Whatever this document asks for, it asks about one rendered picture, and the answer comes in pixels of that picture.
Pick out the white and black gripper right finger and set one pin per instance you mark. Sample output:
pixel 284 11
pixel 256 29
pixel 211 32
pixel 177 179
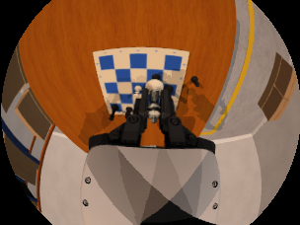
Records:
pixel 173 130

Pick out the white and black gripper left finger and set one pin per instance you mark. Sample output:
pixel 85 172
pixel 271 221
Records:
pixel 128 132

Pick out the white pawn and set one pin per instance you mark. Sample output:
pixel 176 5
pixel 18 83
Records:
pixel 137 89

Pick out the blue and cream chessboard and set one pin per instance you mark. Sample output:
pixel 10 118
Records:
pixel 121 69

